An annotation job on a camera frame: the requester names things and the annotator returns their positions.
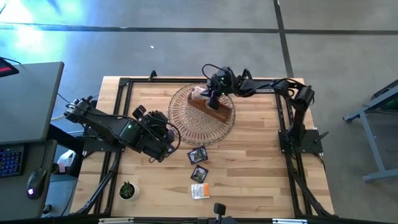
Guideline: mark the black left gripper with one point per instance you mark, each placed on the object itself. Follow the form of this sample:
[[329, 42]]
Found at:
[[155, 146]]

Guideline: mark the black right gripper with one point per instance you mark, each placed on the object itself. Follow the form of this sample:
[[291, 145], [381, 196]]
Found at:
[[214, 102]]

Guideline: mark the white orange Tazo tea packet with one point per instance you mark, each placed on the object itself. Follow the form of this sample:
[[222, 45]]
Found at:
[[199, 93], [200, 190]]

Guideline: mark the wooden three-compartment tray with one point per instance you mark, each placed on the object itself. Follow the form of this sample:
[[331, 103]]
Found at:
[[222, 115]]

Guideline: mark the Ahmad blackcurrant burst tea packet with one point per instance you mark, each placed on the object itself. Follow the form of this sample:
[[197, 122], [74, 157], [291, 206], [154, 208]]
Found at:
[[199, 174], [203, 152], [194, 157]]

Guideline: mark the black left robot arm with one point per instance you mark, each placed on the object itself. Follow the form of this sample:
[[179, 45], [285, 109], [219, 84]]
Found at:
[[102, 124]]

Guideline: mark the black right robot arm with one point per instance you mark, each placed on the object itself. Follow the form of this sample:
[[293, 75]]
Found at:
[[264, 90]]

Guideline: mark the round woven straw placemat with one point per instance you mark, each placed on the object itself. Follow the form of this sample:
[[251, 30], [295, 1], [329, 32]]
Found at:
[[192, 130]]

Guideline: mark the succulent in white pot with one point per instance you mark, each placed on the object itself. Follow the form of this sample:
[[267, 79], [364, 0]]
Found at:
[[127, 190]]

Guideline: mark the black computer mouse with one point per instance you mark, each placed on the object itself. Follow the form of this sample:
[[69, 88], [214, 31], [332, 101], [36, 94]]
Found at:
[[36, 183]]

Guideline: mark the grey desk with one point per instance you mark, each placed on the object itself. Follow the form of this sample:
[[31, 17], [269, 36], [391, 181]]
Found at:
[[28, 102]]

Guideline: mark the backlit computer keyboard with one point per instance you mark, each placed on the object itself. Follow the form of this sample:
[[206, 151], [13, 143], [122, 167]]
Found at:
[[11, 161]]

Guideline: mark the dark keyboard desk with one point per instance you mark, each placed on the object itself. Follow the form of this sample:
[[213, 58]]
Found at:
[[15, 202]]

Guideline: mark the black screen corner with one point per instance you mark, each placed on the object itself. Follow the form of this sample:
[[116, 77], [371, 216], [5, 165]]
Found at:
[[6, 69]]

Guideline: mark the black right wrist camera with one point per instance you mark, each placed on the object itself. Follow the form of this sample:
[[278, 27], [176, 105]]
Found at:
[[222, 74]]

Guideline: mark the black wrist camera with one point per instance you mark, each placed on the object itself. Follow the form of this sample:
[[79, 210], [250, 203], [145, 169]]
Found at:
[[222, 74], [158, 119]]

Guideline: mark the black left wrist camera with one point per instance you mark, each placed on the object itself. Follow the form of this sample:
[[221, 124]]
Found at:
[[158, 119]]

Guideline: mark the black aluminium table frame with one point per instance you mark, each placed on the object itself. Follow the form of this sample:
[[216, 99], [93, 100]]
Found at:
[[174, 80]]

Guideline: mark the black frame clamp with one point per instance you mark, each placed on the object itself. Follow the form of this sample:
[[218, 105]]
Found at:
[[152, 75], [247, 72]]

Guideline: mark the silver metal bracket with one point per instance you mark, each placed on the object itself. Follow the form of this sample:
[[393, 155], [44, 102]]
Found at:
[[116, 220], [289, 221]]

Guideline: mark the grey metal table frame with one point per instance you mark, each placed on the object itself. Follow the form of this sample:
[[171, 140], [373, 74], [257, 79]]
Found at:
[[372, 143]]

